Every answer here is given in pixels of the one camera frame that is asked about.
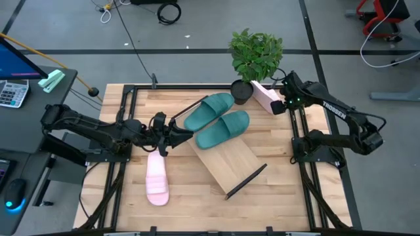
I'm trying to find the teal rubber slide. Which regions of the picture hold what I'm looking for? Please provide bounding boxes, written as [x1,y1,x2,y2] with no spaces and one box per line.
[196,110,251,151]
[183,92,236,132]

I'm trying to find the short white floor cable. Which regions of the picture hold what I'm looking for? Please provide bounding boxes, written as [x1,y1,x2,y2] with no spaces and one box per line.
[100,0,132,24]

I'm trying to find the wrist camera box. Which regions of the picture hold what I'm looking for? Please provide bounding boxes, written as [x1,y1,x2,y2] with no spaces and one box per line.
[270,100,287,115]
[153,111,167,132]

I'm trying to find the grey desk calculator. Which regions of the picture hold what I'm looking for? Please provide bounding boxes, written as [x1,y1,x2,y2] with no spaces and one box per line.
[0,79,30,109]

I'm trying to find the red and black cart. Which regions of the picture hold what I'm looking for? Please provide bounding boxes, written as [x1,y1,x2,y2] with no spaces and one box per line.
[344,0,411,43]

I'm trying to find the wooden shelf with black frame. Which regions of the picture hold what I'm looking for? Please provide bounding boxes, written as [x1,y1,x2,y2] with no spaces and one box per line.
[172,94,268,201]

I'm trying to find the dark grey desk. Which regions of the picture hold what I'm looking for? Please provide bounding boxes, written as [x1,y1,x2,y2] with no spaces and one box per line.
[0,65,79,236]

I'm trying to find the pink rubber slide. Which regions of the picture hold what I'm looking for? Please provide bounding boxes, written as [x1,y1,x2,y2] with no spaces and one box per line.
[145,149,170,207]
[251,80,282,115]

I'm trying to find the coiled black cable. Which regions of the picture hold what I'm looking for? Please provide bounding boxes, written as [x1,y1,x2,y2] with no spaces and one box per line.
[156,2,182,26]

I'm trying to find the grey furniture foot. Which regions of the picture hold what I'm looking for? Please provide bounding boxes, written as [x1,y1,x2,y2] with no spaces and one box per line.
[369,87,420,102]

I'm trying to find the black computer mouse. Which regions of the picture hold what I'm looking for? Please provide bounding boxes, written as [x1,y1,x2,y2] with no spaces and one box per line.
[3,178,27,210]

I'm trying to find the black table frame rails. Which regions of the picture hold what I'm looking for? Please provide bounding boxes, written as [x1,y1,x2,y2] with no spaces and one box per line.
[78,73,362,236]

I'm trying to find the mint green stapler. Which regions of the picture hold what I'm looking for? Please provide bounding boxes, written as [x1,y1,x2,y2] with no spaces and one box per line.
[37,69,66,94]

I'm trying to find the thick yellow cable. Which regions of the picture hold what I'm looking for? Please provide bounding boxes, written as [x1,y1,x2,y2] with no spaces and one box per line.
[0,31,102,99]

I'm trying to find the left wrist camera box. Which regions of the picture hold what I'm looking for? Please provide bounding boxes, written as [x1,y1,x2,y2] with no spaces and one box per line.
[153,111,167,132]

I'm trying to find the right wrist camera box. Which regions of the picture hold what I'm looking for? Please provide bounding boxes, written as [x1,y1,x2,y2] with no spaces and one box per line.
[270,100,287,115]

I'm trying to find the green plant in black pot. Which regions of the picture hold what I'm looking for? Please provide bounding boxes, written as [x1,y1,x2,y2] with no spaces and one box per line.
[228,28,284,106]

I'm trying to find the desk monitor with blue screen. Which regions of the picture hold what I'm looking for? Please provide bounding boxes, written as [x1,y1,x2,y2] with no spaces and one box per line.
[0,35,49,81]

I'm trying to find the black keyboard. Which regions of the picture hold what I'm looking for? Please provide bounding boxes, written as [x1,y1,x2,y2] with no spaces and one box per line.
[0,159,16,194]

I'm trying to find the long black floor cable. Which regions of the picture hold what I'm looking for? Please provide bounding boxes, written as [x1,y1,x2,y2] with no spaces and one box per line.
[113,0,155,83]

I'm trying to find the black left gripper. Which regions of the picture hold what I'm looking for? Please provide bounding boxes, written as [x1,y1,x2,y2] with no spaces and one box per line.
[141,117,194,157]

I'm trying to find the long white floor cable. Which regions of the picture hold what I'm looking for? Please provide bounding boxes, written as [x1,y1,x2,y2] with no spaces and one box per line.
[360,0,420,69]

